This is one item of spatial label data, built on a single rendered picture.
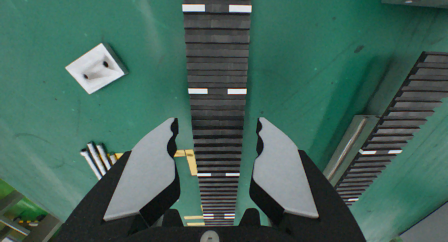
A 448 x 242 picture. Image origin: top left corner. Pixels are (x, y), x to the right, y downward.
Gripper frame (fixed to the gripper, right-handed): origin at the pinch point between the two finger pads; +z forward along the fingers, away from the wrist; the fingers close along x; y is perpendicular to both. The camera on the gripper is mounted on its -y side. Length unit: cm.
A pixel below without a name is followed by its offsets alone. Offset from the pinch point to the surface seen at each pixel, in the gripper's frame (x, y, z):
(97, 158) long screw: -17.4, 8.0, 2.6
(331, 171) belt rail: 17.0, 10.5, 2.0
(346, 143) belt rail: 17.0, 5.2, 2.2
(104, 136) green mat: -15.1, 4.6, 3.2
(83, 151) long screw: -18.4, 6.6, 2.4
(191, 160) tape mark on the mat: -4.0, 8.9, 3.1
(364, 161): 17.9, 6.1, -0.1
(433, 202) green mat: 50, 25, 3
